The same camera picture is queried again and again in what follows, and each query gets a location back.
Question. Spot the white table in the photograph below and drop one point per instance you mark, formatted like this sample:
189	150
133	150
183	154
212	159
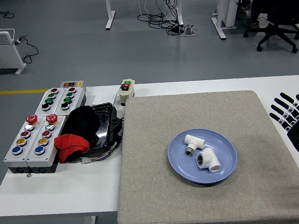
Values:
67	188

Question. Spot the small metal screw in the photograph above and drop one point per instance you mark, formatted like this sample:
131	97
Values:
28	175

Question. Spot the button box red mushroom button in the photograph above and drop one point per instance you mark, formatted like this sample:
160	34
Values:
46	151
23	148

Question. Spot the white desk side panel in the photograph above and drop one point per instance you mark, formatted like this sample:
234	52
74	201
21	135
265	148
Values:
228	6

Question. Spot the button box green buttons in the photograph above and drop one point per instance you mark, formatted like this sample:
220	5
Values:
69	99
49	100

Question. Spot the white tee pipe metal thread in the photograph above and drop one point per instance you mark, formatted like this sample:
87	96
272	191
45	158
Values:
193	140

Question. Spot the white switch box green red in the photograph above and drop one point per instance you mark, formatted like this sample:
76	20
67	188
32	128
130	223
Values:
126	91

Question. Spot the black plastic tray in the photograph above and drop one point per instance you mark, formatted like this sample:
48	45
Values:
104	127

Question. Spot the black office chair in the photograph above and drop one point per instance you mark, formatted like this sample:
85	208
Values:
282	6

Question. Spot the large white tee pipe fitting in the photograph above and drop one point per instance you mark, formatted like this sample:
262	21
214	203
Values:
210	161

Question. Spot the grey-brown mat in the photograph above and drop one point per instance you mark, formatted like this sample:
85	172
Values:
174	207

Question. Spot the red cloth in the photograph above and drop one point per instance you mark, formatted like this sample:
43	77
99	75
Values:
69	144

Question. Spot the blue plate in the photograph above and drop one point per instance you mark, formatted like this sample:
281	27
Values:
181	167

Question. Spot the person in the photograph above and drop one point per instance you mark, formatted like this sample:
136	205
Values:
257	3

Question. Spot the black cloth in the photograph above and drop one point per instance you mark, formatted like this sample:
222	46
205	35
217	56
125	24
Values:
81	121

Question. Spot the small grey rocker switch box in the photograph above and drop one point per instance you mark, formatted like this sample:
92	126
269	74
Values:
71	84

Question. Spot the white paper sheet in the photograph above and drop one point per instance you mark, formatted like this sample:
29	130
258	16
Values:
103	98

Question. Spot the white desk leg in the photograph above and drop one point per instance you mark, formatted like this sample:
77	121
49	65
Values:
109	8
179	6

